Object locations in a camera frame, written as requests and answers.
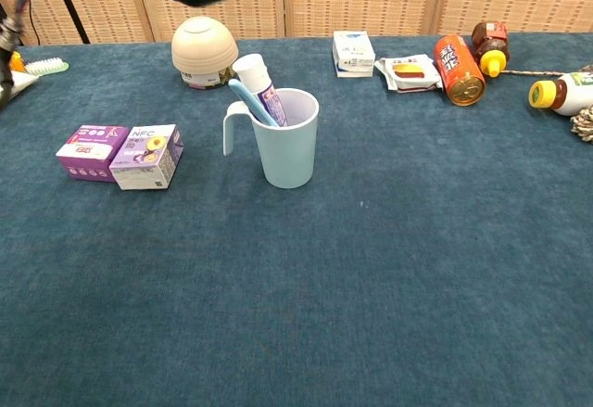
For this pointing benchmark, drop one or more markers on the blue table cloth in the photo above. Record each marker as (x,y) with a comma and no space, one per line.
(296,263)

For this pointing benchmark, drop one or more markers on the green scrubbing brush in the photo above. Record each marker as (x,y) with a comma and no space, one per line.
(46,67)

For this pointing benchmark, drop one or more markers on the light blue toothbrush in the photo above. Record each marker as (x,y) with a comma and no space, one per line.
(252,103)

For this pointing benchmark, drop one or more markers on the orange drink can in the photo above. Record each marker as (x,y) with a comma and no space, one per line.
(458,71)

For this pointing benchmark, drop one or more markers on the yellow round plastic item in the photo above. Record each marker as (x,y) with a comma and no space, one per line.
(16,61)

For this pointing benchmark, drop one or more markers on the small printed tin can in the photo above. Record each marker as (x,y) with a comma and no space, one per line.
(208,80)

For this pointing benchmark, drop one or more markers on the white snack packet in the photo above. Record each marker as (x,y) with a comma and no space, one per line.
(407,73)

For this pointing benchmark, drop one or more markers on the brown bottle with red label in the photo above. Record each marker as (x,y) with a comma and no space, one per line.
(492,45)

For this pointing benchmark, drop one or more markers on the purple white NFC juice carton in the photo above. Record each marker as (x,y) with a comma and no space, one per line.
(146,161)

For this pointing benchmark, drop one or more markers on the white blue milk carton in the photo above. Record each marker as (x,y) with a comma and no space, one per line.
(354,54)

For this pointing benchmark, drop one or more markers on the white labelled bottle yellow cap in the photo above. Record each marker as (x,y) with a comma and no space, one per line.
(565,94)

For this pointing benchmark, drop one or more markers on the purple toothpaste tube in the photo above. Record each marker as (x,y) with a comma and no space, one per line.
(261,89)

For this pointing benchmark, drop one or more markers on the purple cardboard box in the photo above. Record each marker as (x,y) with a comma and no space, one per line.
(88,156)

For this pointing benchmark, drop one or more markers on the beige upturned bowl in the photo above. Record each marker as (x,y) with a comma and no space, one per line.
(204,47)

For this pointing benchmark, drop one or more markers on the black tripod stand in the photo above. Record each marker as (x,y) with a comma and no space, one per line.
(69,6)

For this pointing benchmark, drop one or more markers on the white printed plastic bag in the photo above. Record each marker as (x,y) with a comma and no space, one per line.
(23,83)

